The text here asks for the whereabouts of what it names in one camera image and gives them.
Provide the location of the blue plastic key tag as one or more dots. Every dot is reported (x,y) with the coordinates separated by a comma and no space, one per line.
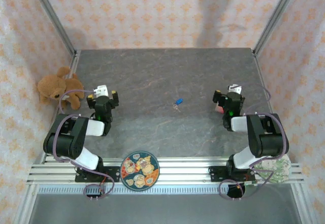
(179,101)

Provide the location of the silver key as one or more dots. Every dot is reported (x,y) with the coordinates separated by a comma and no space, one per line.
(177,109)

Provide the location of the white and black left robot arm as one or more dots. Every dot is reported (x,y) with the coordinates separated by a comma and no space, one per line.
(66,142)

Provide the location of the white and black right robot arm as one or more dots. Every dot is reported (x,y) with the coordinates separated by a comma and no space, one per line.
(269,142)

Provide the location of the pink red small object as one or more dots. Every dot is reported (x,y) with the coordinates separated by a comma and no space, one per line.
(219,109)

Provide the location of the brown teddy bear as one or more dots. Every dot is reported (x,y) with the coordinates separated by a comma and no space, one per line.
(54,87)

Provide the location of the round cartoon print coaster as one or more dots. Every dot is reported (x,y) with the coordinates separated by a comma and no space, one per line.
(139,170)

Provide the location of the round green floral coaster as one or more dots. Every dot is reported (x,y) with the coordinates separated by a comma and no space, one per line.
(278,170)

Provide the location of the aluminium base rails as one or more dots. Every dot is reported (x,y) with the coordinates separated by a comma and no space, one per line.
(182,169)

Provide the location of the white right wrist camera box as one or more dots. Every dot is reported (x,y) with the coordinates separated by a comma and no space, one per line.
(235,89)

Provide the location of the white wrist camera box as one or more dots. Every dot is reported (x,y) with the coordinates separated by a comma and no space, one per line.
(102,90)
(235,89)

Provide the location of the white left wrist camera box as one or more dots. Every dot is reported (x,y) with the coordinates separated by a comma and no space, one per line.
(102,90)

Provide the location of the aluminium side rail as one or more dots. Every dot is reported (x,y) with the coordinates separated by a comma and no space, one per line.
(75,60)
(257,64)

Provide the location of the aluminium frame post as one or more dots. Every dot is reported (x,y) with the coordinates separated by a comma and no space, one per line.
(50,15)
(276,15)

